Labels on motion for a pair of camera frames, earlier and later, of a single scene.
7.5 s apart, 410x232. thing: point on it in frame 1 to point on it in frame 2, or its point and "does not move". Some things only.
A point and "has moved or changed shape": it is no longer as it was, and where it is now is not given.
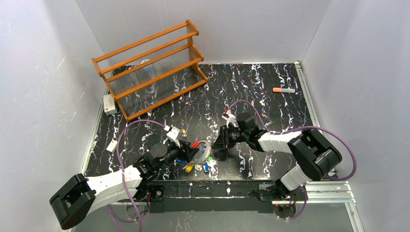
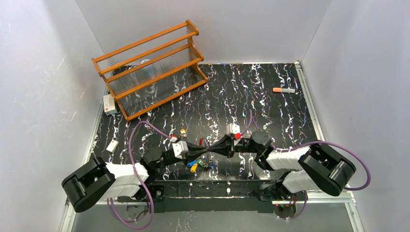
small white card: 111,146 does not move
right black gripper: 224,138 to 230,146
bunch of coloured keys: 211,165 has moved or changed shape
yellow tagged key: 183,134 does not move
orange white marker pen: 288,90 does not move
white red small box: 109,104 does not move
